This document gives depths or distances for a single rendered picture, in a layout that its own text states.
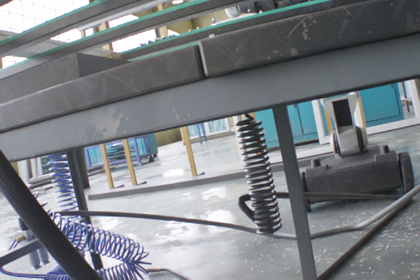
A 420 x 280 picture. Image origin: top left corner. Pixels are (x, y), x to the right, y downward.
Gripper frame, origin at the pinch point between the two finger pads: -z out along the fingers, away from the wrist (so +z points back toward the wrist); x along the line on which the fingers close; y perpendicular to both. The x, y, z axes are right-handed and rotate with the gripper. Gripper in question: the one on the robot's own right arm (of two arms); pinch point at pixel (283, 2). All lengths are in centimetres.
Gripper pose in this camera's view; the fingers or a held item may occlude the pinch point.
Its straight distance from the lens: 162.7
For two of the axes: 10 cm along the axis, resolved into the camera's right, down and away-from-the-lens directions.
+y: -3.1, 8.6, -4.2
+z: -8.9, -1.0, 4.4
